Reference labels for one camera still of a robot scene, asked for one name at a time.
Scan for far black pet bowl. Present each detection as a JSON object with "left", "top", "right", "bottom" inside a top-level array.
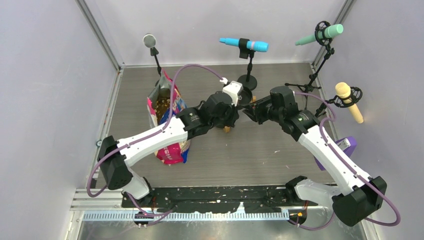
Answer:
[{"left": 237, "top": 86, "right": 256, "bottom": 109}]

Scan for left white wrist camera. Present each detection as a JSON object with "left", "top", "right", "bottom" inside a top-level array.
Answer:
[{"left": 219, "top": 77, "right": 243, "bottom": 107}]

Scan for black pet bowl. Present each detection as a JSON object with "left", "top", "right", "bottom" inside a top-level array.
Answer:
[
  {"left": 237, "top": 86, "right": 256, "bottom": 109},
  {"left": 222, "top": 125, "right": 231, "bottom": 133}
]

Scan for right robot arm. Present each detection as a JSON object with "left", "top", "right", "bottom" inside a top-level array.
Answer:
[{"left": 243, "top": 86, "right": 387, "bottom": 227}]

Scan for purple metronome box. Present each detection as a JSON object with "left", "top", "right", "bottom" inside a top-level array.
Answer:
[{"left": 335, "top": 136, "right": 357, "bottom": 158}]

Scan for green microphone tripod stand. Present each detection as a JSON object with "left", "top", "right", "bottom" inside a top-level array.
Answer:
[{"left": 284, "top": 20, "right": 335, "bottom": 94}]

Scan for near black pet bowl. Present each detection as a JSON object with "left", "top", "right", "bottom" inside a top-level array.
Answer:
[{"left": 222, "top": 125, "right": 231, "bottom": 133}]

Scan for green microphone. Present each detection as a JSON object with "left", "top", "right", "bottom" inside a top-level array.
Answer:
[{"left": 295, "top": 24, "right": 344, "bottom": 46}]

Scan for yellow microphone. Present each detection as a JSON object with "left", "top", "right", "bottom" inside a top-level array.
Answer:
[{"left": 335, "top": 82, "right": 364, "bottom": 124}]

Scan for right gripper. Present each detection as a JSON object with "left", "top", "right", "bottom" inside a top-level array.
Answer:
[{"left": 241, "top": 95, "right": 283, "bottom": 125}]

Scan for yellow microphone tripod stand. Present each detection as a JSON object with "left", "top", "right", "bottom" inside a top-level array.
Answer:
[{"left": 314, "top": 86, "right": 363, "bottom": 118}]

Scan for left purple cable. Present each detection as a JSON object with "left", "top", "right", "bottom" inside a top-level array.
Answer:
[{"left": 86, "top": 63, "right": 228, "bottom": 228}]

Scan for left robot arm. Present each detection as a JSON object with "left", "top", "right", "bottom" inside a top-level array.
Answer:
[{"left": 97, "top": 91, "right": 239, "bottom": 207}]

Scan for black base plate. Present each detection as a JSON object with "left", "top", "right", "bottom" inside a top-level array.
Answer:
[{"left": 138, "top": 185, "right": 306, "bottom": 214}]

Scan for round silver microphone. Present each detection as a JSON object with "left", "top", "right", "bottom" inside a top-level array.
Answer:
[{"left": 142, "top": 33, "right": 157, "bottom": 49}]

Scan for colourful pet food bag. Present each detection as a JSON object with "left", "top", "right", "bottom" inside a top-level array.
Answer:
[{"left": 146, "top": 69, "right": 192, "bottom": 166}]

